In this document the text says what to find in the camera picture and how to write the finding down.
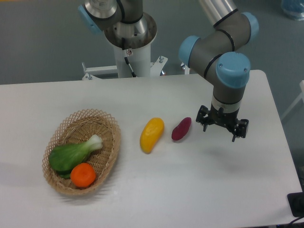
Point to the white frame at right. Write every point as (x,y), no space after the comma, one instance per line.
(295,105)

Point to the yellow mango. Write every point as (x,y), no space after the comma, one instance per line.
(151,133)

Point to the purple sweet potato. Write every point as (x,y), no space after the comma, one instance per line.
(180,131)

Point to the green bok choy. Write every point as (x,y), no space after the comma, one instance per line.
(64,158)

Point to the blue bag top right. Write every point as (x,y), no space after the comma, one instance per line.
(294,9)

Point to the orange fruit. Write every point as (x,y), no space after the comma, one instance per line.
(83,175)

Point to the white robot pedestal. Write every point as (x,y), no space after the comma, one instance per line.
(131,44)

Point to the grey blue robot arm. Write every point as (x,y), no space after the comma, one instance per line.
(215,58)

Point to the black device at edge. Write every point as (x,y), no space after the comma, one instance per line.
(296,203)

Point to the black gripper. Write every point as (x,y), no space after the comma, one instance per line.
(235,126)

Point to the woven wicker basket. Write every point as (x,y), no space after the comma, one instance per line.
(78,128)

